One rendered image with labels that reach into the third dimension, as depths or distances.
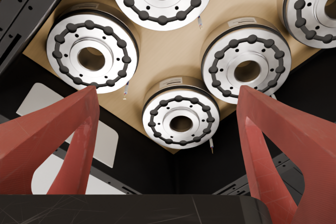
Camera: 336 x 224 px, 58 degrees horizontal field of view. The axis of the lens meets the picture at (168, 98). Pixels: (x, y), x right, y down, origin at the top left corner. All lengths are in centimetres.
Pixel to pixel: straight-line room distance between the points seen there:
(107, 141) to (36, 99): 10
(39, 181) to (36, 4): 60
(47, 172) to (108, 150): 40
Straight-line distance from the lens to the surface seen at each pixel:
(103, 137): 40
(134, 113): 43
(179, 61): 38
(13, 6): 27
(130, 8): 32
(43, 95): 38
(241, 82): 36
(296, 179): 58
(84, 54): 37
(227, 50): 34
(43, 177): 80
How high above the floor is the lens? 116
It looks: 53 degrees down
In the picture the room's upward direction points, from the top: 180 degrees counter-clockwise
